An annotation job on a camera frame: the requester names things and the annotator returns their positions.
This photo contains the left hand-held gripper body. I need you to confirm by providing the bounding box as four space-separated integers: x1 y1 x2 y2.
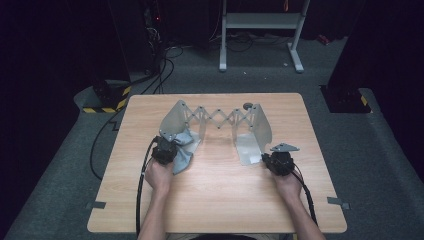
150 131 179 166

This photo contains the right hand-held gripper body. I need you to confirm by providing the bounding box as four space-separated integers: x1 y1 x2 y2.
265 142 301 177

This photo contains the grey-blue textured cloth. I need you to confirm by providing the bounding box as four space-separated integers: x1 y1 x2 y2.
172 128 203 175

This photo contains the expandable metal book stand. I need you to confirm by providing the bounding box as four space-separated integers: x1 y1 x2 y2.
159 99 274 167

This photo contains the person's right hand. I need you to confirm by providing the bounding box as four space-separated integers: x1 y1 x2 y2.
271 170 303 201

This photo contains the person's left hand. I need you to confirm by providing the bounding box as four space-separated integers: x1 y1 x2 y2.
144 160 175 197

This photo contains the grey tape strip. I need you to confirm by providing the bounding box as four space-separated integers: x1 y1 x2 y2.
85 200 107 210
326 196 352 211

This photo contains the black yellow striped stand base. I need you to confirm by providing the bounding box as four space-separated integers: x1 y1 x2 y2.
81 79 133 114

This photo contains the black base with yellow mark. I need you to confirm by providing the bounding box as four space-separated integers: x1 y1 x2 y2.
319 84 374 114

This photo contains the dark equipment rack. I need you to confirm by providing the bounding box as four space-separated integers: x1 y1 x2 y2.
141 0 168 76

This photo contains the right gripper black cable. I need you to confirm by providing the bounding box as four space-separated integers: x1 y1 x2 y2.
291 168 318 225

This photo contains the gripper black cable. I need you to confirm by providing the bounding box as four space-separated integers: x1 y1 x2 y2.
291 168 318 225
134 136 159 238

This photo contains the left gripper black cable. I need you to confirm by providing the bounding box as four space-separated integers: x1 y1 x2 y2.
134 136 159 238

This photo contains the black floor cable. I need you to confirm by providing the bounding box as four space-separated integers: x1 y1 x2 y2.
89 46 184 183

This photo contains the black cable bundle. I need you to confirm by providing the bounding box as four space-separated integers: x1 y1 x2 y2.
226 31 291 53

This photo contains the white metal stand frame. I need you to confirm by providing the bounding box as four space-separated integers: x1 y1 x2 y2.
218 0 311 74

